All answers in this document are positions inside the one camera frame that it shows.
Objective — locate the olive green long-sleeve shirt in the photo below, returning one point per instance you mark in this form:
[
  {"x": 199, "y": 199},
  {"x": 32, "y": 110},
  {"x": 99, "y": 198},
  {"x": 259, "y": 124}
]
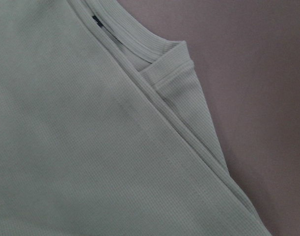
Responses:
[{"x": 105, "y": 130}]

